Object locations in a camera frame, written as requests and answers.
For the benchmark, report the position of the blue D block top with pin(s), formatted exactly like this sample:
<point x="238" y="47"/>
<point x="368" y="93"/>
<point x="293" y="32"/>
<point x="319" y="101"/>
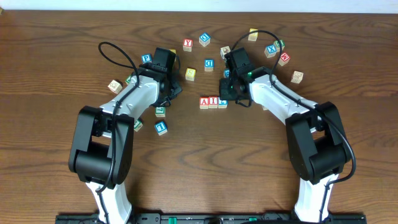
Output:
<point x="204" y="39"/>

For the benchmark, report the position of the blue L block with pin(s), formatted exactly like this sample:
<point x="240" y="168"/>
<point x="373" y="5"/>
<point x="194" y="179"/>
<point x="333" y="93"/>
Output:
<point x="161" y="128"/>

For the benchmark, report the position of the red Y block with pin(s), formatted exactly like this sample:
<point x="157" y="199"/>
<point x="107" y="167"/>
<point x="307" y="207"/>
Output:
<point x="187" y="45"/>

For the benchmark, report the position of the blue X block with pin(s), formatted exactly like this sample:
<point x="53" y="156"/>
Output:
<point x="270" y="51"/>

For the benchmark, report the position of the blue P block left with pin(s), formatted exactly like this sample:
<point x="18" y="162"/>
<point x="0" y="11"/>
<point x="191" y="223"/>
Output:
<point x="146" y="58"/>

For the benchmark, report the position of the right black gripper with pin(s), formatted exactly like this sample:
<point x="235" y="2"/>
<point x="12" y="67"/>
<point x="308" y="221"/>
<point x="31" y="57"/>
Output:
<point x="224" y="93"/>

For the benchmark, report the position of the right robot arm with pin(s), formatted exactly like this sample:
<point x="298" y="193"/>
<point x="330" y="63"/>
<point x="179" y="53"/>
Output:
<point x="317" y="143"/>

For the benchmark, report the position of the white picture block centre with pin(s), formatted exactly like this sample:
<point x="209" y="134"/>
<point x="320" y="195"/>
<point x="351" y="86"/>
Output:
<point x="224" y="51"/>

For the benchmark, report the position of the blue p block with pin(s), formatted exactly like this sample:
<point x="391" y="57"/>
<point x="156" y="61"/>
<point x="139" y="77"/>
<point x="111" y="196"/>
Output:
<point x="226" y="73"/>
<point x="146" y="58"/>

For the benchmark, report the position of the blue 2 block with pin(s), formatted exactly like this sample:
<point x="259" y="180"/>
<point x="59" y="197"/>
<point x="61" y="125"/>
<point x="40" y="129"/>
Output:
<point x="222" y="103"/>

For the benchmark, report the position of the yellow block top right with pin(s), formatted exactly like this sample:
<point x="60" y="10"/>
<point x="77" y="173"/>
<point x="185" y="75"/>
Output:
<point x="253" y="34"/>

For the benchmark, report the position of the red M block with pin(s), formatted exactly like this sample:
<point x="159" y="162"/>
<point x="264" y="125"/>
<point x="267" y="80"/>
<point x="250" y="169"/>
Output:
<point x="284" y="59"/>

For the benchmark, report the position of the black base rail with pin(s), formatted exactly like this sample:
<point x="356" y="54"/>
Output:
<point x="155" y="218"/>

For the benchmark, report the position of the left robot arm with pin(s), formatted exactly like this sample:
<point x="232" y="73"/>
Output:
<point x="101" y="152"/>

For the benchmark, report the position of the blue d block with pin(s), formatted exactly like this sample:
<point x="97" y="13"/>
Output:
<point x="204" y="39"/>
<point x="209" y="65"/>

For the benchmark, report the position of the blue P block centre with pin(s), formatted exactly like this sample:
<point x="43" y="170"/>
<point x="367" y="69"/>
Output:
<point x="226" y="73"/>

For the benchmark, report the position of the green 7 block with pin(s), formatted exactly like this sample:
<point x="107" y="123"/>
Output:
<point x="160" y="112"/>

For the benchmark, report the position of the blue D block middle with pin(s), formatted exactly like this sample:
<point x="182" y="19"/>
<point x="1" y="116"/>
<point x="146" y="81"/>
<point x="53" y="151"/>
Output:
<point x="209" y="65"/>

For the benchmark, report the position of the green 4 block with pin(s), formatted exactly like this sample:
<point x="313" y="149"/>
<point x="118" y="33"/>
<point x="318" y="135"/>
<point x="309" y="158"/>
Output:
<point x="138" y="125"/>

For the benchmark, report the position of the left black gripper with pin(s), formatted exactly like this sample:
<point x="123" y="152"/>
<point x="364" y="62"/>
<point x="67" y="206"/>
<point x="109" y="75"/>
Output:
<point x="177" y="89"/>

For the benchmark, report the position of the green Z block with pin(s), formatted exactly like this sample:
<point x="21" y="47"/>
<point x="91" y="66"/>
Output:
<point x="128" y="80"/>

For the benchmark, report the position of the white block left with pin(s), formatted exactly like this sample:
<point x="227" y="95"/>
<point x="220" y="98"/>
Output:
<point x="115" y="86"/>

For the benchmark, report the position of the red I block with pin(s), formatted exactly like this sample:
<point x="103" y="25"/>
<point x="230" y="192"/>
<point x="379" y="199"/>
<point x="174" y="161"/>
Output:
<point x="213" y="102"/>

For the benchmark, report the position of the green N block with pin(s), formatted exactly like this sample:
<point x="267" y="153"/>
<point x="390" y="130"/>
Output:
<point x="279" y="45"/>

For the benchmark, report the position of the red A block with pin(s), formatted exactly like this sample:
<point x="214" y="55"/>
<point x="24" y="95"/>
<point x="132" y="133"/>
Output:
<point x="204" y="103"/>

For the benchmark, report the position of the white block right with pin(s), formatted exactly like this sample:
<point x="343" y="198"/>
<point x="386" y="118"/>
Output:
<point x="297" y="77"/>

